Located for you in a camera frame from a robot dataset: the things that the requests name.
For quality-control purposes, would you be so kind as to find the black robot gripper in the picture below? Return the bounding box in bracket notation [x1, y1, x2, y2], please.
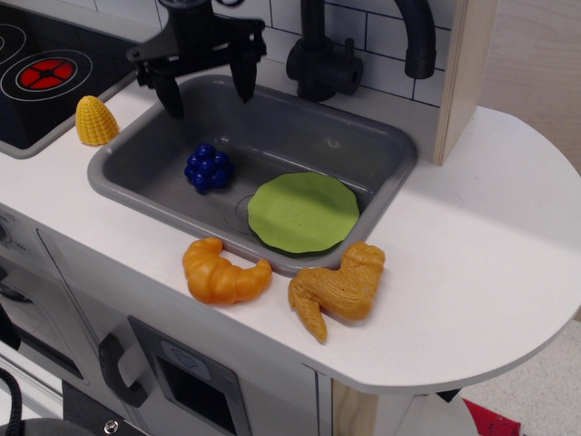
[127, 1, 266, 119]

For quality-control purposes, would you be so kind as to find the blue toy blueberries cluster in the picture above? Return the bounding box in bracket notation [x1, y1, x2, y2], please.
[183, 144, 236, 193]

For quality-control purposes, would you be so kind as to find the grey toy sink basin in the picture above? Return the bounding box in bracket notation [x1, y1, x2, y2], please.
[87, 75, 418, 277]

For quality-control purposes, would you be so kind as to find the green toy plate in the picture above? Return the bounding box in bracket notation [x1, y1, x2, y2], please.
[248, 172, 359, 253]

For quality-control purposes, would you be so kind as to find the black toy faucet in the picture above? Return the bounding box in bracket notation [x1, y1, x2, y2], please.
[286, 1, 437, 102]

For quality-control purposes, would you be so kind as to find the yellow toy corn piece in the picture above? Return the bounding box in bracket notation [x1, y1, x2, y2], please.
[75, 95, 120, 146]

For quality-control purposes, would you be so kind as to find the black toy stovetop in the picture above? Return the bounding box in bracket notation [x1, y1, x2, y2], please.
[1, 1, 155, 159]

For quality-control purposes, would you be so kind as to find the orange toy croissant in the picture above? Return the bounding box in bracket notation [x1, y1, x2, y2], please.
[182, 237, 272, 305]

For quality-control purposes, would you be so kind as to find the toy fried chicken wing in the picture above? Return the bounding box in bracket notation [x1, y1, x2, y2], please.
[288, 242, 386, 343]

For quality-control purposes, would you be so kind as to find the red cloth on floor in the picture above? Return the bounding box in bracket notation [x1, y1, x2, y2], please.
[464, 399, 521, 436]

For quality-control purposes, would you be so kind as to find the wooden kitchen side post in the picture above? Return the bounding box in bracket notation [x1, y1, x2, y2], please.
[433, 0, 499, 165]

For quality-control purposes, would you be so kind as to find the dark grey oven door handle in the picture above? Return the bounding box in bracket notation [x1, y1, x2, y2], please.
[98, 333, 147, 408]

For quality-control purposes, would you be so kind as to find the black cable lower left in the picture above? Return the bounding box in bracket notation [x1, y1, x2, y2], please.
[0, 367, 24, 436]

